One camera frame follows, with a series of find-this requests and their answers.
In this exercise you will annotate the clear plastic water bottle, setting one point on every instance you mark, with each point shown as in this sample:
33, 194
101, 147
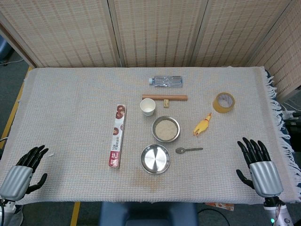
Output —
167, 81

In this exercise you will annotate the orange printed package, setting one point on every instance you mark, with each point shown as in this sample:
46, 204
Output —
219, 205

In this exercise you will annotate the small wooden block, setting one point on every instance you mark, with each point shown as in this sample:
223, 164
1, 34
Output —
166, 103

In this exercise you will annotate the woven fringed tablecloth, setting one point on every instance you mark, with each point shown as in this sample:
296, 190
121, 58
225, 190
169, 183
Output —
70, 106

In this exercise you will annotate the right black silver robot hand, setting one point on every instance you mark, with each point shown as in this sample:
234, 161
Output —
264, 176

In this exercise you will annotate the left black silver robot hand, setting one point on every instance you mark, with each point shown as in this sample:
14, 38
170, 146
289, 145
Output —
16, 179

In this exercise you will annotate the black box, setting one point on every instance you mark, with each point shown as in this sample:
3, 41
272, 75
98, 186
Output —
294, 129

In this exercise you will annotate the wooden rolling pin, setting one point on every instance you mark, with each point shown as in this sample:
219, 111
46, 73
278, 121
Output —
178, 97

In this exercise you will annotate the bamboo folding screen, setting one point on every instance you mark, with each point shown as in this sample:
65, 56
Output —
152, 33

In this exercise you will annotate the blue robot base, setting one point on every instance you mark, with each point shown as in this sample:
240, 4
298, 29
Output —
148, 214

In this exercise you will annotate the steel bowl holding rice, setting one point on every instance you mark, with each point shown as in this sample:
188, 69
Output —
177, 135

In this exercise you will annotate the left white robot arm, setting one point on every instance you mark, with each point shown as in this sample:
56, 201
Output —
9, 212

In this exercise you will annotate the brown packing tape roll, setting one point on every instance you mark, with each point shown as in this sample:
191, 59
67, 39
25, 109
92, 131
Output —
217, 106

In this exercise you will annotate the yellow rubber chicken toy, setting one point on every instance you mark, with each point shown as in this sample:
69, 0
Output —
201, 127

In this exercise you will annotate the long cling film box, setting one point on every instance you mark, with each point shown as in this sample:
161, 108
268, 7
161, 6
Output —
118, 134

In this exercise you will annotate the white paper cup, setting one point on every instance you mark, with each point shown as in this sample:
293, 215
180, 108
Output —
147, 108

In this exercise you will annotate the small metal spoon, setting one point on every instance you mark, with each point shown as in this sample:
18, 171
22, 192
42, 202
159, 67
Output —
180, 150

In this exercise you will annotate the empty steel bowl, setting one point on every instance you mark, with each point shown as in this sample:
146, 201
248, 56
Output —
155, 159

